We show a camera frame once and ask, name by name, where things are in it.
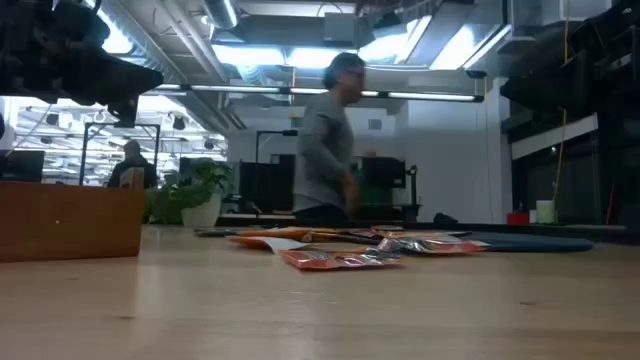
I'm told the dark blue tea packet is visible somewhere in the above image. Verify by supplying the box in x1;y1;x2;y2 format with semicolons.
194;227;241;238

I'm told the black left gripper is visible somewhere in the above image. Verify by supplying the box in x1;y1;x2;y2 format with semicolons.
0;47;165;129

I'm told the long ceiling light bar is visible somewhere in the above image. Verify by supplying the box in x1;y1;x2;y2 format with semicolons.
149;83;486;104

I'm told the wooden compartment tray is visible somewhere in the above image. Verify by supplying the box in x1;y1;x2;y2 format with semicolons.
0;180;146;263

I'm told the pale green cup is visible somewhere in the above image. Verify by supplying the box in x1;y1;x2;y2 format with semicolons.
535;199;556;225

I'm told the yellow hanging cable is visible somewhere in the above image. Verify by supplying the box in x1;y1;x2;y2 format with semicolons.
552;0;571;201

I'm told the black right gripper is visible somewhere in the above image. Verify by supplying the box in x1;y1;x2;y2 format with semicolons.
499;29;640;119

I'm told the dark blue round placemat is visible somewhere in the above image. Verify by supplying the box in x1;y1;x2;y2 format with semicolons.
449;230;596;254

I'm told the black cabinet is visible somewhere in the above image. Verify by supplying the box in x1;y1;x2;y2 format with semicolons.
238;160;296;214

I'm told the green potted plant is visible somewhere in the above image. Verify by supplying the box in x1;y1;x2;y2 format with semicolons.
144;158;234;230

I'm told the black monitor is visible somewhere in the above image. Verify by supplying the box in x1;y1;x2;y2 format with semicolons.
360;156;407;190
0;149;46;184

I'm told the person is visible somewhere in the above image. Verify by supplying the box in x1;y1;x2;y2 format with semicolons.
106;139;159;190
292;52;367;227

